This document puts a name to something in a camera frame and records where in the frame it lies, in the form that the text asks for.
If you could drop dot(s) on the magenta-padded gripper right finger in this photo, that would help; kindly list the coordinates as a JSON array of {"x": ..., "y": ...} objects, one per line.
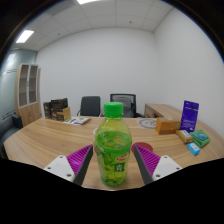
[{"x": 165, "y": 166}]

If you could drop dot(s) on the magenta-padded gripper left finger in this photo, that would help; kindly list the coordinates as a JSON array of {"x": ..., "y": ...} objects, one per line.
[{"x": 60, "y": 166}]

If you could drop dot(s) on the green drink bottle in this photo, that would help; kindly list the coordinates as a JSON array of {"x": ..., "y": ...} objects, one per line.
[{"x": 113, "y": 146}]

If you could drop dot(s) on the small blue box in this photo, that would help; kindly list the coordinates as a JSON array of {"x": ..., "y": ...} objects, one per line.
[{"x": 193, "y": 148}]

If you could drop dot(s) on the brown cardboard box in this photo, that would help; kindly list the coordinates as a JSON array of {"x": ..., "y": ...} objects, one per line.
[{"x": 166, "y": 126}]

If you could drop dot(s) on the green pack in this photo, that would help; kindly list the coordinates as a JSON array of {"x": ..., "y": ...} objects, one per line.
[{"x": 200, "y": 138}]

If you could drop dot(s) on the round grey disc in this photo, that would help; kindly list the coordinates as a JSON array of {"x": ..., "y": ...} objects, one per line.
[{"x": 146, "y": 123}]

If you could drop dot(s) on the white printed leaflet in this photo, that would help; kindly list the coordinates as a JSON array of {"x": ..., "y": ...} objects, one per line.
[{"x": 76, "y": 120}]

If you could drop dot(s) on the small tan cardboard box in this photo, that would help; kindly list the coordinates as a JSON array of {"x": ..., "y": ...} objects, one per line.
[{"x": 64, "y": 114}]

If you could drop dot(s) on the wooden side desk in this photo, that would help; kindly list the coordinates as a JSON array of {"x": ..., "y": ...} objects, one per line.
[{"x": 163, "y": 110}]

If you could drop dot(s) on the purple pouch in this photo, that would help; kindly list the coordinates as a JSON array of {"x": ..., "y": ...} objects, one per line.
[{"x": 189, "y": 115}]

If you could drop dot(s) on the dark brown box stack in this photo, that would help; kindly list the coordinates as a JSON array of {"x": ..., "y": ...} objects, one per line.
[{"x": 55, "y": 105}]

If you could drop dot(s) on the black sofa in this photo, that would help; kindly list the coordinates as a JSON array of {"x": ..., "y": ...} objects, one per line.
[{"x": 8, "y": 128}]

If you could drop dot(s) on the wooden shelf cabinet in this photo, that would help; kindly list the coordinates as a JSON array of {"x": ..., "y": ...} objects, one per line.
[{"x": 28, "y": 106}]

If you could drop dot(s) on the black office chair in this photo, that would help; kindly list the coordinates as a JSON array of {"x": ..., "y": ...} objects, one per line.
[{"x": 90, "y": 105}]

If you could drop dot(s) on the grey mesh office chair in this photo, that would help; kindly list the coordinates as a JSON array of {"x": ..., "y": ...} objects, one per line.
[{"x": 130, "y": 103}]

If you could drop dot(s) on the rectangular ceiling light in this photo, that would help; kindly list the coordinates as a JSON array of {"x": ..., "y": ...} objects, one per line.
[
  {"x": 24, "y": 36},
  {"x": 87, "y": 1}
]

